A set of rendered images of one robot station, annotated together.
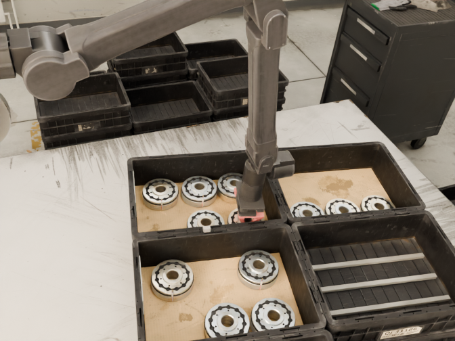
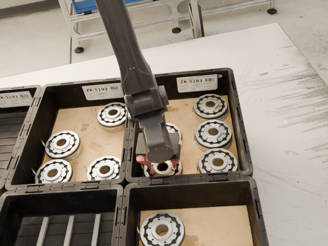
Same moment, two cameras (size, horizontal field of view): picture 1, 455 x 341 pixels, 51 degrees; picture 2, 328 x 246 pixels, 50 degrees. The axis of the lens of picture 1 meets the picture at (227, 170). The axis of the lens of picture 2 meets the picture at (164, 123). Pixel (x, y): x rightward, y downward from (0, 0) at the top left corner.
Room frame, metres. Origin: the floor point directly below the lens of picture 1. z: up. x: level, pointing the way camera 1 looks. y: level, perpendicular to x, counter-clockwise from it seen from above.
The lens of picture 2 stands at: (1.14, -0.58, 1.61)
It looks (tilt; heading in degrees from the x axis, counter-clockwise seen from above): 46 degrees down; 113
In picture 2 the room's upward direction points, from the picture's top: 10 degrees counter-clockwise
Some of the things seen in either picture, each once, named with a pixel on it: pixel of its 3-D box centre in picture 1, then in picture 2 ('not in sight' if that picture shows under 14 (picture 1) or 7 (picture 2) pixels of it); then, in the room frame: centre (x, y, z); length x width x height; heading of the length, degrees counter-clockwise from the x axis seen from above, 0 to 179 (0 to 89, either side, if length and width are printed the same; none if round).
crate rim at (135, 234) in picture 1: (203, 191); (185, 120); (0.94, 0.06, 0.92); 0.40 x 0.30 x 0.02; 105
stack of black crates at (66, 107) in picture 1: (86, 132); not in sight; (1.81, 0.70, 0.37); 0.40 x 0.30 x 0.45; 115
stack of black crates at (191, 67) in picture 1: (212, 78); not in sight; (2.52, 0.15, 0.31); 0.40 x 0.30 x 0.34; 115
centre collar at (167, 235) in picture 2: (307, 213); (161, 230); (0.95, -0.24, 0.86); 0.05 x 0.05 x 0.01
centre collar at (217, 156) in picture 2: (234, 183); (217, 162); (1.04, -0.03, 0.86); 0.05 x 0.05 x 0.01
